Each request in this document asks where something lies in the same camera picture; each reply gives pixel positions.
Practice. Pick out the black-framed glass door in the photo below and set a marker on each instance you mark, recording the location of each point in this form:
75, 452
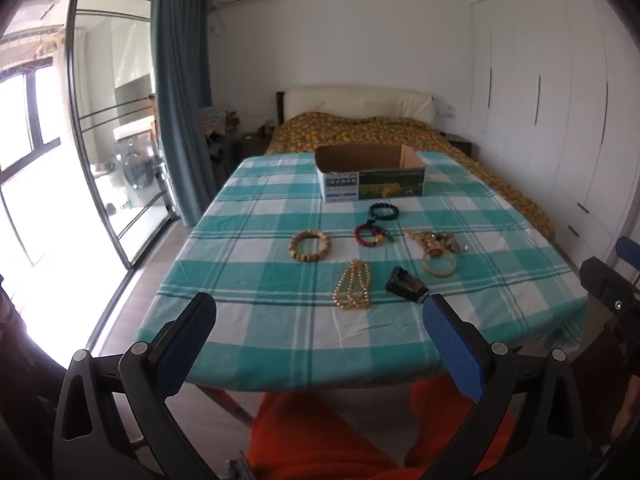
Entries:
72, 110

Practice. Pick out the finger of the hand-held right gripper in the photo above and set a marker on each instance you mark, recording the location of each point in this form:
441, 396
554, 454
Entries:
627, 251
607, 285

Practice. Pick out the black-framed window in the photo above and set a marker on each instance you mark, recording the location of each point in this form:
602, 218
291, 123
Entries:
37, 125

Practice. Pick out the white wardrobe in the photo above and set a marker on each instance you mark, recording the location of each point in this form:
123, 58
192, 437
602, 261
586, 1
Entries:
550, 85

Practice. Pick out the grey washing machine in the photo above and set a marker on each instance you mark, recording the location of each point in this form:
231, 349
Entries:
140, 170

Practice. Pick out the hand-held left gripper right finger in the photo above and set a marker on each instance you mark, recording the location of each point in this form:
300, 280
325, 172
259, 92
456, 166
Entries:
455, 350

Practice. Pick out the teal plaid cloth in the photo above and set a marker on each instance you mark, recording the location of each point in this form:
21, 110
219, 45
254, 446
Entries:
260, 280

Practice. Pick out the printed cardboard box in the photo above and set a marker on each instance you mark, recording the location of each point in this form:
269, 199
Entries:
372, 185

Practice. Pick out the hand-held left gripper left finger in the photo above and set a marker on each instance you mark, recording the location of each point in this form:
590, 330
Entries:
187, 340

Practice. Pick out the person's orange pants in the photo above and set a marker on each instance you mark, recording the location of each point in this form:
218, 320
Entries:
320, 440

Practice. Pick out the cream padded headboard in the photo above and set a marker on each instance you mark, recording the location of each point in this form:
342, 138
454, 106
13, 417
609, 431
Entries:
350, 100

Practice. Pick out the blue-grey curtain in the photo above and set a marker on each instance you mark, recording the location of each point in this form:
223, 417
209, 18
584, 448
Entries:
182, 100

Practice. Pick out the wooden table leg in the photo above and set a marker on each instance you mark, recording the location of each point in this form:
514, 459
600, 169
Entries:
232, 406

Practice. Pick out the yellow bangle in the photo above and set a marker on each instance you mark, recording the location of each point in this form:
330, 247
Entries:
439, 273

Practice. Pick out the white wall socket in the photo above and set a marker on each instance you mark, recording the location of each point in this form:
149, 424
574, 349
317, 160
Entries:
446, 111

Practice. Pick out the dark wooden nightstand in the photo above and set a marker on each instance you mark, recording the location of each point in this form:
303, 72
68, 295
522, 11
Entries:
460, 144
250, 150

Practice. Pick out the orange floral bedspread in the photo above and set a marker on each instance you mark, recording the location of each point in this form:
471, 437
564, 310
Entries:
350, 132

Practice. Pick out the pile of clothes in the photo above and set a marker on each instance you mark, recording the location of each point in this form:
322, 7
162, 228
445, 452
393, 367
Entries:
217, 122

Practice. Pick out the black clip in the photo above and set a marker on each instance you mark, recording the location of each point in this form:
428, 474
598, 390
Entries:
405, 285

